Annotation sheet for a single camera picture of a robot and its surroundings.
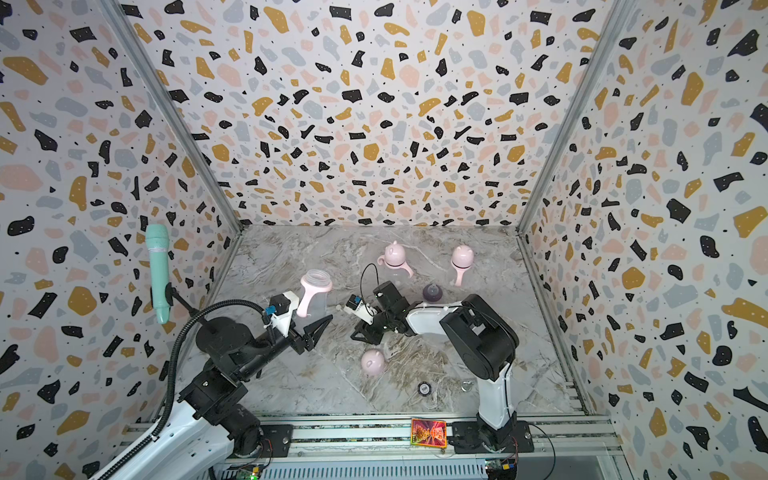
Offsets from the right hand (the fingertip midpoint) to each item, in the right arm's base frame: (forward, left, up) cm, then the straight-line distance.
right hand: (360, 331), depth 90 cm
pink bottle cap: (+19, -10, +14) cm, 26 cm away
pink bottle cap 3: (-10, -5, +1) cm, 11 cm away
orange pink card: (-26, -20, -2) cm, 33 cm away
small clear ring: (-14, -31, -1) cm, 34 cm away
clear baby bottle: (-8, +4, +30) cm, 32 cm away
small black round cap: (-15, -19, -4) cm, 25 cm away
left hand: (-5, +5, +24) cm, 25 cm away
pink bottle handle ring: (-6, +6, +32) cm, 34 cm away
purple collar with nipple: (+15, -22, -1) cm, 27 cm away
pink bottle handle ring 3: (+17, -30, +7) cm, 36 cm away
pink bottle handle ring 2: (+23, -5, +6) cm, 24 cm away
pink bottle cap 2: (+19, -31, +13) cm, 39 cm away
